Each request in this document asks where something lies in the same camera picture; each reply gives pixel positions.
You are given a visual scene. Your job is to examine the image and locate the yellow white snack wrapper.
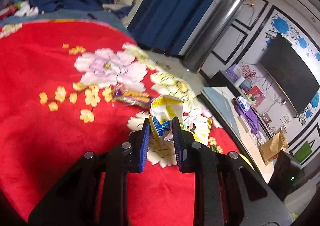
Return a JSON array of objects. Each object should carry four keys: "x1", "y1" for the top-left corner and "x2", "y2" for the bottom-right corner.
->
[{"x1": 149, "y1": 95, "x2": 184, "y2": 147}]

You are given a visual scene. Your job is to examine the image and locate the yellow rimmed trash bin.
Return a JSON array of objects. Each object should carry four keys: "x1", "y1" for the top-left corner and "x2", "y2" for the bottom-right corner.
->
[{"x1": 239, "y1": 153, "x2": 254, "y2": 170}]

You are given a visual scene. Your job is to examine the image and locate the yellow flat snack packet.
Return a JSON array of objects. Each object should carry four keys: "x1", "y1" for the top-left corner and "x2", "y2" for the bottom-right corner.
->
[{"x1": 183, "y1": 115, "x2": 212, "y2": 145}]

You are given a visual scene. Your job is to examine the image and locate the purple gold candy wrapper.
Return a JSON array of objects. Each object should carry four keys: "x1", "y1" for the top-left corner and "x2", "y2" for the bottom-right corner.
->
[{"x1": 113, "y1": 87, "x2": 153, "y2": 108}]

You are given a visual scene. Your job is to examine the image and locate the coffee table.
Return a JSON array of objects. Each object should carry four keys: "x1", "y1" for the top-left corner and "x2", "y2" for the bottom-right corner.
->
[{"x1": 197, "y1": 87, "x2": 274, "y2": 183}]

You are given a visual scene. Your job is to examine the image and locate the white power strip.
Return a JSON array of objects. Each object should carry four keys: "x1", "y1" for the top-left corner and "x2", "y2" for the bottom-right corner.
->
[{"x1": 238, "y1": 115, "x2": 251, "y2": 133}]

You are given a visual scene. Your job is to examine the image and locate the purple bag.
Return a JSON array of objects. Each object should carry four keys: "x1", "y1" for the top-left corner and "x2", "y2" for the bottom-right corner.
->
[{"x1": 232, "y1": 98, "x2": 260, "y2": 134}]

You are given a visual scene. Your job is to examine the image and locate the tissue pack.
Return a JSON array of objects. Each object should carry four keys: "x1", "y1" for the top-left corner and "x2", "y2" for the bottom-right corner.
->
[{"x1": 235, "y1": 96, "x2": 250, "y2": 113}]

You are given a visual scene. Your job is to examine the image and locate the tv cabinet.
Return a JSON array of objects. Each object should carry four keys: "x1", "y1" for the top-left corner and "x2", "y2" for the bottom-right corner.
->
[{"x1": 207, "y1": 71, "x2": 273, "y2": 140}]

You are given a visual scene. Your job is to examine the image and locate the white cylinder cup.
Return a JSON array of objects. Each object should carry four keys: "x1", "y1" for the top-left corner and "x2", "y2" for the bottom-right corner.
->
[{"x1": 234, "y1": 76, "x2": 245, "y2": 87}]

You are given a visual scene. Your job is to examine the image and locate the silver standing air conditioner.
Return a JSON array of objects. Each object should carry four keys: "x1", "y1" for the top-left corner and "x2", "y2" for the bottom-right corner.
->
[{"x1": 181, "y1": 0, "x2": 244, "y2": 73}]

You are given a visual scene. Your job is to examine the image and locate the red floral blanket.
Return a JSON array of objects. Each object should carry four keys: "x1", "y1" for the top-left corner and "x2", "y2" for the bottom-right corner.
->
[{"x1": 1, "y1": 20, "x2": 227, "y2": 225}]

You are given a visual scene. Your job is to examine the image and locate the red artificial flowers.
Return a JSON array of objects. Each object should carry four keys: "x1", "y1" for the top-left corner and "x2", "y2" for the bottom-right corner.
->
[{"x1": 241, "y1": 64, "x2": 257, "y2": 78}]

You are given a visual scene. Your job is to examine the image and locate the brown paper bag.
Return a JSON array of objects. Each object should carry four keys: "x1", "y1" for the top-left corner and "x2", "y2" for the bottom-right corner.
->
[{"x1": 259, "y1": 131, "x2": 289, "y2": 165}]

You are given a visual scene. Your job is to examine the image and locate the blue curtain right panel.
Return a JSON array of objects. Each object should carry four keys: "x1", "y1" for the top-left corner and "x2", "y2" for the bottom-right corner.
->
[{"x1": 128, "y1": 0, "x2": 214, "y2": 55}]

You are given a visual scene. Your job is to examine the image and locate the colourful picture frame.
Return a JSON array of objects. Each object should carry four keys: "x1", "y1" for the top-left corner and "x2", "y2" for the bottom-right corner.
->
[{"x1": 246, "y1": 86, "x2": 265, "y2": 107}]

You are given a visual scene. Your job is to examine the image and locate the black wall television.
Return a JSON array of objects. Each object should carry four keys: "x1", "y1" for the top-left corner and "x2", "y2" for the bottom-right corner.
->
[{"x1": 259, "y1": 34, "x2": 319, "y2": 115}]

